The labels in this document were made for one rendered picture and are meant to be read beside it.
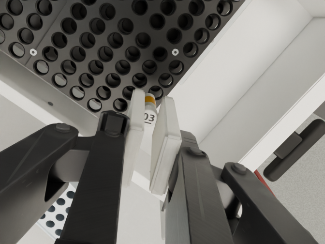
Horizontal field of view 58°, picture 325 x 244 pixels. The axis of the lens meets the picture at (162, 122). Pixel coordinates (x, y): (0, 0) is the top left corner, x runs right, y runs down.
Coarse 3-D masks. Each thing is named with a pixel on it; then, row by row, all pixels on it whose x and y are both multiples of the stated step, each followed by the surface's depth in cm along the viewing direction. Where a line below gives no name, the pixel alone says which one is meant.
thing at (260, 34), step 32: (256, 0) 30; (288, 0) 30; (320, 0) 26; (256, 32) 31; (288, 32) 31; (0, 64) 28; (224, 64) 32; (256, 64) 32; (32, 96) 27; (64, 96) 32; (192, 96) 33; (224, 96) 33; (96, 128) 31; (192, 128) 34
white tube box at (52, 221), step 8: (72, 184) 40; (64, 192) 41; (72, 192) 43; (56, 200) 42; (64, 200) 43; (72, 200) 42; (56, 208) 42; (64, 208) 42; (48, 216) 42; (56, 216) 43; (64, 216) 42; (40, 224) 43; (48, 224) 43; (56, 224) 43; (48, 232) 43; (56, 232) 44
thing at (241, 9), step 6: (246, 0) 28; (240, 6) 29; (246, 6) 29; (240, 12) 29; (234, 18) 29; (228, 24) 29; (222, 30) 29; (216, 36) 30; (216, 42) 30; (210, 48) 30; (204, 54) 30; (198, 60) 30; (192, 66) 30; (186, 78) 31; (180, 84) 31
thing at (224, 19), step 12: (216, 0) 24; (228, 0) 24; (240, 0) 24; (216, 12) 24; (228, 12) 24; (204, 24) 24; (192, 36) 24; (180, 48) 25; (204, 48) 25; (180, 60) 25; (192, 60) 25; (168, 72) 25; (180, 72) 25; (156, 84) 26; (156, 108) 26
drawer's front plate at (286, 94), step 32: (320, 32) 27; (288, 64) 29; (320, 64) 24; (256, 96) 30; (288, 96) 25; (320, 96) 24; (224, 128) 32; (256, 128) 26; (288, 128) 24; (224, 160) 28; (256, 160) 25
